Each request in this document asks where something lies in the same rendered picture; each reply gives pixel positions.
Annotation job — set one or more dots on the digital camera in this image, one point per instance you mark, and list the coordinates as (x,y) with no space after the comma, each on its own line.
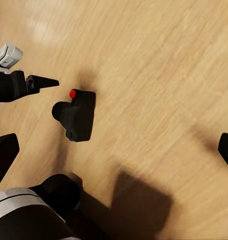
(77,116)

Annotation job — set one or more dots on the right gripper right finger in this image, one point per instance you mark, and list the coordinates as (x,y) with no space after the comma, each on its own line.
(223,146)

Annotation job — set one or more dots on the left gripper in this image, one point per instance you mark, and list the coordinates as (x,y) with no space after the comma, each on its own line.
(14,86)

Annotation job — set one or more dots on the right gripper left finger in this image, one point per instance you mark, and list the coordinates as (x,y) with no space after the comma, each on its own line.
(9,149)

